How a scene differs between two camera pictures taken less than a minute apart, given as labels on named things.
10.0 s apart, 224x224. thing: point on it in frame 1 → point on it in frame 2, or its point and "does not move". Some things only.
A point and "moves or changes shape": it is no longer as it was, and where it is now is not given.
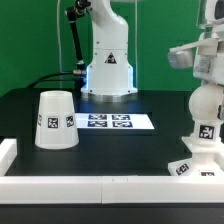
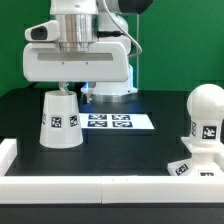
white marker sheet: x=113 y=121 does not move
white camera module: x=183 y=56 → x=45 y=32
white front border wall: x=111 y=189 does not move
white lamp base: x=204 y=161 does not move
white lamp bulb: x=204 y=102 moves or changes shape
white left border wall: x=8 y=153 does not move
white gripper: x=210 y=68 → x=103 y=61
